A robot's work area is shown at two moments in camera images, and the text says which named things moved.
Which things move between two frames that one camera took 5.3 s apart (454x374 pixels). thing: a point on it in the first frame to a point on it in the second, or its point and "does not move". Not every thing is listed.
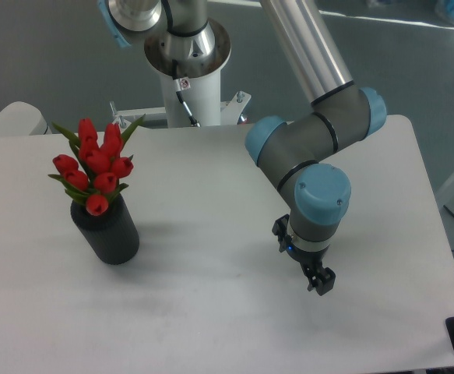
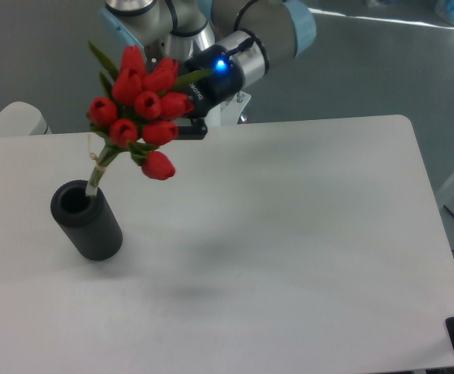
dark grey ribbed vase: x=112 y=235 to x=87 y=221
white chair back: x=17 y=119 does not move
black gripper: x=310 y=260 to x=210 y=91
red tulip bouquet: x=96 y=178 to x=139 y=111
